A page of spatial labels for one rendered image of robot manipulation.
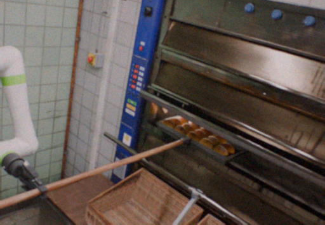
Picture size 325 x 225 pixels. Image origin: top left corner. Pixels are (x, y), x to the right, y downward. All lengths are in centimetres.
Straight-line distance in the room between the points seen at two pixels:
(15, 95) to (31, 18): 103
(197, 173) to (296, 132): 68
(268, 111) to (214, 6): 65
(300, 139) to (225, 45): 63
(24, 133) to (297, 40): 138
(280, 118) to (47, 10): 177
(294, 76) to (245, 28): 36
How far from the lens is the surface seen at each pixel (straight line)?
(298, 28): 176
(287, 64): 177
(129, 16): 237
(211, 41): 196
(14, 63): 165
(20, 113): 169
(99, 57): 255
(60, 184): 149
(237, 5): 190
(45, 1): 263
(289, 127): 179
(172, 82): 211
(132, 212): 240
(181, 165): 219
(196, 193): 167
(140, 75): 226
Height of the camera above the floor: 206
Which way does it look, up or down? 22 degrees down
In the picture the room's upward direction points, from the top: 11 degrees clockwise
